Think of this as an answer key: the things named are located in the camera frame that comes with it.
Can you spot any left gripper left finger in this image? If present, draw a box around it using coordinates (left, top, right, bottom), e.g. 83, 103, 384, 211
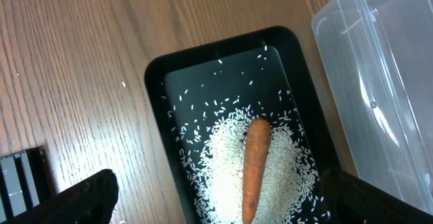
6, 169, 119, 224

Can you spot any pile of white rice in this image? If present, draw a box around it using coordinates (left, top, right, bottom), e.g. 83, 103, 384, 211
192, 110, 330, 223

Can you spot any black waste tray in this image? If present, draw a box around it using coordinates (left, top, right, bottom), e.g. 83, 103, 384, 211
144, 26, 340, 223

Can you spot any orange carrot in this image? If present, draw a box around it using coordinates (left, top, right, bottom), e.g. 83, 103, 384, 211
242, 118, 271, 224

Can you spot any clear plastic bin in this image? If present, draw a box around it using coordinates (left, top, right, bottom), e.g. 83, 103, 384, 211
312, 0, 432, 213

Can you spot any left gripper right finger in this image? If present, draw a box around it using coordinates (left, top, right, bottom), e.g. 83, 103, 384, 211
321, 169, 432, 224

